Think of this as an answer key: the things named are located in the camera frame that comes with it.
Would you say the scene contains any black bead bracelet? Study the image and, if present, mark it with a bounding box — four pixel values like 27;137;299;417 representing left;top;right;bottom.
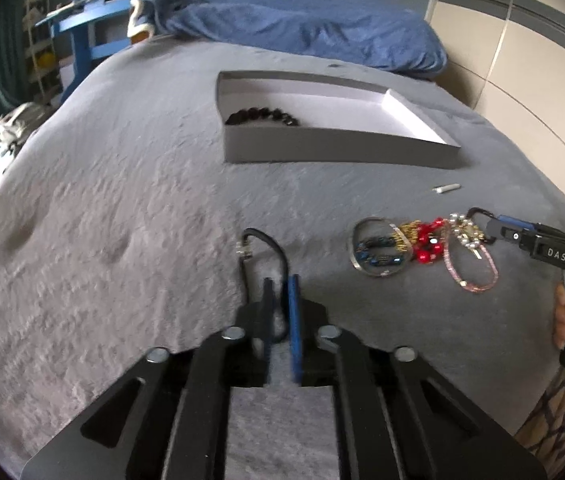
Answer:
226;106;300;127

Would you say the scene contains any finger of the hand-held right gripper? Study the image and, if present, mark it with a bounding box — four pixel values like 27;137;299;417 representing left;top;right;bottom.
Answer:
485;222;534;252
496;215;565;237

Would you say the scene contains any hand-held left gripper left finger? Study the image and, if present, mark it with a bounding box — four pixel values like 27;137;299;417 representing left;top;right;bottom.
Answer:
21;278;276;480

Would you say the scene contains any silver bangle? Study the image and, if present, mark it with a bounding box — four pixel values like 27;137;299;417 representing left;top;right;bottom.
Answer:
348;217;407;279

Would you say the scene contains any pink bead bracelet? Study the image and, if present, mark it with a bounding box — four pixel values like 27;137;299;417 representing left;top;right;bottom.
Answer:
443;222;500;295

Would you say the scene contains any gold chain bracelet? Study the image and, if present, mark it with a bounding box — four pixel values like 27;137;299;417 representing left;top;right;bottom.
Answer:
395;220;425;253

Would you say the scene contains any white yellow cloth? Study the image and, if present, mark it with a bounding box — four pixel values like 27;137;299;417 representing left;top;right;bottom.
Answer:
127;0;157;45

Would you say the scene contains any blue bead bracelet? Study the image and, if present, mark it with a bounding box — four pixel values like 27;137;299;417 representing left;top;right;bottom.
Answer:
355;236;403;267

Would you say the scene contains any beige wardrobe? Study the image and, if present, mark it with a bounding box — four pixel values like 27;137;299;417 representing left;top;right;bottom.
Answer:
423;0;565;163

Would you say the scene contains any white pearl bracelet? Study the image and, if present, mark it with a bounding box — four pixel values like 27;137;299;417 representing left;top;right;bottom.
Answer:
449;212;489;261

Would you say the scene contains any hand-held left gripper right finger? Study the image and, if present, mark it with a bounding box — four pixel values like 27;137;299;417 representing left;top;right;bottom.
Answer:
287;274;547;480

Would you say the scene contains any blue pillow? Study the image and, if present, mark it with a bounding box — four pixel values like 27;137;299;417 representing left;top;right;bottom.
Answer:
155;0;449;79

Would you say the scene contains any person's patterned clothing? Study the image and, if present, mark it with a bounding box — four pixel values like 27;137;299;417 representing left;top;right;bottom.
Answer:
512;362;565;463

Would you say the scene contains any black cord bracelet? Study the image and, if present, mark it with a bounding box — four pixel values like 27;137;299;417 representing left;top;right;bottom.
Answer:
466;207;496;244
236;229;290;345

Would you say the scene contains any grey shallow cardboard box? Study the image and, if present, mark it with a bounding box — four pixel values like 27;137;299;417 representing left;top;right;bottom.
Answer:
216;71;462;170

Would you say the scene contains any blue wooden table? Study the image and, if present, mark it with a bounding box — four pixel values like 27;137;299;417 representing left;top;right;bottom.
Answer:
36;0;163;107

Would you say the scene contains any red bead bracelet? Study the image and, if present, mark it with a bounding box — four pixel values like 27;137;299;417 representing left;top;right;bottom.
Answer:
415;217;446;265

